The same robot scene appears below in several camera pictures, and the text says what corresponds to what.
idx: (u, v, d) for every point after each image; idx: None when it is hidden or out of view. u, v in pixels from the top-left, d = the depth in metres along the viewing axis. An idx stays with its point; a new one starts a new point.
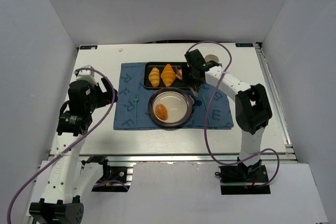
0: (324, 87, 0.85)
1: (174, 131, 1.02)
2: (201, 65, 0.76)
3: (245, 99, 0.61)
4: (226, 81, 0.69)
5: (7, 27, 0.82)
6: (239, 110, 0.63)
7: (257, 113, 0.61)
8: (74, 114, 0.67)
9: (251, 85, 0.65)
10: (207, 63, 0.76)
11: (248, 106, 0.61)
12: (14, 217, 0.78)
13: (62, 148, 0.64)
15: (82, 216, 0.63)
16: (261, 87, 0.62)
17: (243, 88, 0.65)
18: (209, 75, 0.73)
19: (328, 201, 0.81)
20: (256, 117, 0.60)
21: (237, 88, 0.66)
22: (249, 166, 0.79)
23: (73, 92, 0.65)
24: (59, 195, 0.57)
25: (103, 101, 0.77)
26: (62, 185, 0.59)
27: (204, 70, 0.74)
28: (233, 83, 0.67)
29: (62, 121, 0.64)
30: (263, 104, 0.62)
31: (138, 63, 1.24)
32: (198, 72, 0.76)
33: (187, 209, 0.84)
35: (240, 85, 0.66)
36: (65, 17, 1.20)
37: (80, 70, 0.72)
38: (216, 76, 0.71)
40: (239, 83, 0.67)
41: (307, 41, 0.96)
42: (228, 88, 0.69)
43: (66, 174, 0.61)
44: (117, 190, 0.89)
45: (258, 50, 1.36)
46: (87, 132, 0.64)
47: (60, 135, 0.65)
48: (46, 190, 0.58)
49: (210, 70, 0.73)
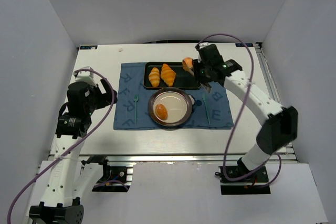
0: (324, 87, 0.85)
1: (174, 132, 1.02)
2: (220, 67, 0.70)
3: (276, 127, 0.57)
4: (253, 97, 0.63)
5: (7, 27, 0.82)
6: (265, 134, 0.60)
7: (283, 137, 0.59)
8: (73, 116, 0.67)
9: (283, 108, 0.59)
10: (228, 65, 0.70)
11: (276, 134, 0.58)
12: (14, 217, 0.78)
13: (62, 151, 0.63)
15: (82, 217, 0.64)
16: (293, 112, 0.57)
17: (274, 109, 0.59)
18: (230, 82, 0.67)
19: (329, 201, 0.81)
20: (280, 142, 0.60)
21: (265, 108, 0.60)
22: (250, 169, 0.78)
23: (72, 93, 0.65)
24: (59, 199, 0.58)
25: (102, 102, 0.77)
26: (62, 188, 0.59)
27: (224, 73, 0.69)
28: (262, 101, 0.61)
29: (61, 124, 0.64)
30: (292, 128, 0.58)
31: (138, 63, 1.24)
32: (216, 73, 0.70)
33: (187, 209, 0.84)
35: (269, 105, 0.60)
36: (65, 17, 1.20)
37: (80, 71, 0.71)
38: (240, 86, 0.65)
40: (269, 102, 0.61)
41: (307, 41, 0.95)
42: (255, 106, 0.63)
43: (66, 178, 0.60)
44: (117, 190, 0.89)
45: (258, 50, 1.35)
46: (86, 134, 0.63)
47: (59, 137, 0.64)
48: (46, 193, 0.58)
49: (232, 76, 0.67)
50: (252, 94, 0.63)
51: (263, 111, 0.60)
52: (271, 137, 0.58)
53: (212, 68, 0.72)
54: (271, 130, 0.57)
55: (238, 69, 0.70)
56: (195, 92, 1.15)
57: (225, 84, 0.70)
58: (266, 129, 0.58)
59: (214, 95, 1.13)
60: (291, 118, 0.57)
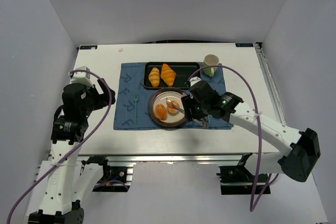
0: (324, 88, 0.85)
1: (174, 131, 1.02)
2: (220, 104, 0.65)
3: (304, 155, 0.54)
4: (266, 128, 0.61)
5: (7, 27, 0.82)
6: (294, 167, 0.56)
7: (312, 161, 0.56)
8: (69, 120, 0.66)
9: (301, 132, 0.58)
10: (227, 99, 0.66)
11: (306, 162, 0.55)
12: (14, 218, 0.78)
13: (58, 157, 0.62)
15: (82, 220, 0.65)
16: (313, 135, 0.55)
17: (293, 138, 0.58)
18: (237, 118, 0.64)
19: (329, 201, 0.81)
20: (311, 168, 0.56)
21: (284, 138, 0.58)
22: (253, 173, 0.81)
23: (67, 96, 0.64)
24: (58, 206, 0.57)
25: (100, 103, 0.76)
26: (60, 195, 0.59)
27: (227, 110, 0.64)
28: (279, 131, 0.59)
29: (57, 128, 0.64)
30: (316, 150, 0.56)
31: (138, 63, 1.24)
32: (219, 111, 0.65)
33: (187, 209, 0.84)
35: (287, 134, 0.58)
36: (65, 17, 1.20)
37: (75, 72, 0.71)
38: (249, 120, 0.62)
40: (284, 129, 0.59)
41: (307, 41, 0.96)
42: (272, 138, 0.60)
43: (64, 185, 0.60)
44: (117, 190, 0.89)
45: (258, 50, 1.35)
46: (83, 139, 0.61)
47: (55, 143, 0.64)
48: (44, 201, 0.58)
49: (237, 112, 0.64)
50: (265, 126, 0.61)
51: (285, 141, 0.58)
52: (303, 169, 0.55)
53: (211, 106, 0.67)
54: (301, 162, 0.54)
55: (238, 100, 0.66)
56: None
57: (231, 119, 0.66)
58: (295, 162, 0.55)
59: None
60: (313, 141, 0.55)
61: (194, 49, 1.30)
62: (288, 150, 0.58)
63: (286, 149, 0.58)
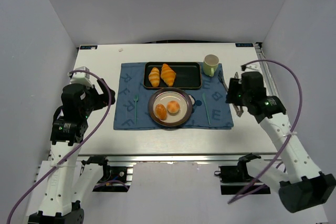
0: (325, 88, 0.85)
1: (174, 132, 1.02)
2: (262, 104, 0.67)
3: (308, 193, 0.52)
4: (289, 150, 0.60)
5: (7, 27, 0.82)
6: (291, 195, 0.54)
7: (313, 202, 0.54)
8: (68, 120, 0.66)
9: (319, 172, 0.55)
10: (271, 103, 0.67)
11: (306, 198, 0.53)
12: (14, 218, 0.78)
13: (58, 159, 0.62)
15: (82, 220, 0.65)
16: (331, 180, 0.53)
17: (308, 172, 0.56)
18: (270, 125, 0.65)
19: (329, 202, 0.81)
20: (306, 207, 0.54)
21: (300, 167, 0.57)
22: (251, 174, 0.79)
23: (66, 97, 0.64)
24: (58, 208, 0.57)
25: (100, 103, 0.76)
26: (60, 197, 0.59)
27: (265, 112, 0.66)
28: (298, 159, 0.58)
29: (56, 129, 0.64)
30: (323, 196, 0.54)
31: (138, 63, 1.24)
32: (255, 108, 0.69)
33: (187, 208, 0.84)
35: (306, 167, 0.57)
36: (65, 17, 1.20)
37: (75, 72, 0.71)
38: (280, 132, 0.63)
40: (306, 162, 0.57)
41: (307, 41, 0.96)
42: (289, 161, 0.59)
43: (64, 186, 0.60)
44: (117, 190, 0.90)
45: (258, 50, 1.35)
46: (84, 140, 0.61)
47: (54, 145, 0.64)
48: (43, 202, 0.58)
49: (273, 119, 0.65)
50: (290, 148, 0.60)
51: (298, 171, 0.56)
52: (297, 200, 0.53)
53: (253, 100, 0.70)
54: (300, 196, 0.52)
55: (281, 109, 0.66)
56: (195, 92, 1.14)
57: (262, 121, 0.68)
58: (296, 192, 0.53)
59: (214, 95, 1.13)
60: (325, 187, 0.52)
61: (193, 49, 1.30)
62: (296, 179, 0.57)
63: (294, 178, 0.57)
